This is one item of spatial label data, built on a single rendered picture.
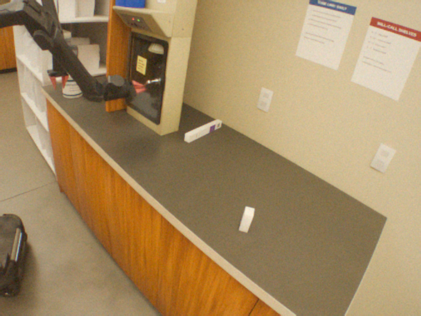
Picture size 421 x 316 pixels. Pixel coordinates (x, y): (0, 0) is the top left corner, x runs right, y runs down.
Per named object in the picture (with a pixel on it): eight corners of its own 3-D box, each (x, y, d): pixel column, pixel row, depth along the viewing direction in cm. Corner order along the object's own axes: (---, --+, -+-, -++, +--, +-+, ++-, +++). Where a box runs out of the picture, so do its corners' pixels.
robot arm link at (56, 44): (33, 12, 68) (27, 37, 64) (49, 7, 68) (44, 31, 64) (90, 86, 108) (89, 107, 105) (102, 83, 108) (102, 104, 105)
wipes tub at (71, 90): (78, 89, 165) (77, 68, 158) (86, 96, 159) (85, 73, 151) (59, 93, 157) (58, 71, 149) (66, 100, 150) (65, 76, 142)
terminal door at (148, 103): (126, 104, 144) (131, 31, 123) (160, 126, 128) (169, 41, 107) (125, 105, 143) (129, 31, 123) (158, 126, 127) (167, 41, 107)
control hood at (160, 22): (131, 26, 123) (133, 6, 118) (171, 37, 106) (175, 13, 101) (110, 27, 115) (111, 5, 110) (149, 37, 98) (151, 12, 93)
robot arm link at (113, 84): (88, 83, 106) (88, 101, 103) (96, 66, 97) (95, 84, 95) (114, 88, 113) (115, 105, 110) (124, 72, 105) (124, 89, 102)
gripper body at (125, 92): (129, 76, 113) (114, 78, 108) (136, 97, 113) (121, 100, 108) (123, 83, 118) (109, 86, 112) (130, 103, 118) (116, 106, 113)
